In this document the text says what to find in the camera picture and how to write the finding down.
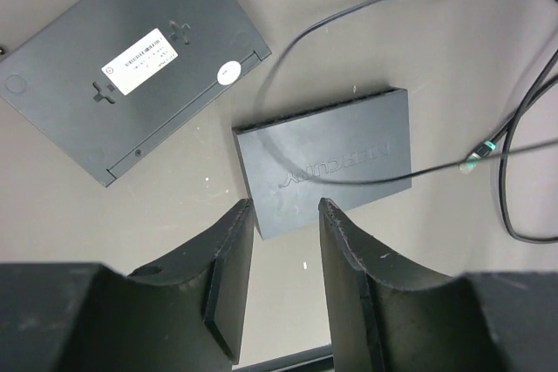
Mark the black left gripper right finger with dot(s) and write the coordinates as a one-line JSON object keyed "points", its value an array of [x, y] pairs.
{"points": [[389, 313]]}

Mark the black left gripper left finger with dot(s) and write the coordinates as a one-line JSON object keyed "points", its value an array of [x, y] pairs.
{"points": [[182, 312]]}

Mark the black network switch plain top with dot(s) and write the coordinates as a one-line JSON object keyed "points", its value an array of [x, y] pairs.
{"points": [[354, 151]]}

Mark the black switch with white label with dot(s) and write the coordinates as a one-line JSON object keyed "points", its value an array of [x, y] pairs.
{"points": [[109, 80]]}

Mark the dark grey table mat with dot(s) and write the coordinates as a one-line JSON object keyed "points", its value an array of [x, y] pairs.
{"points": [[466, 65]]}

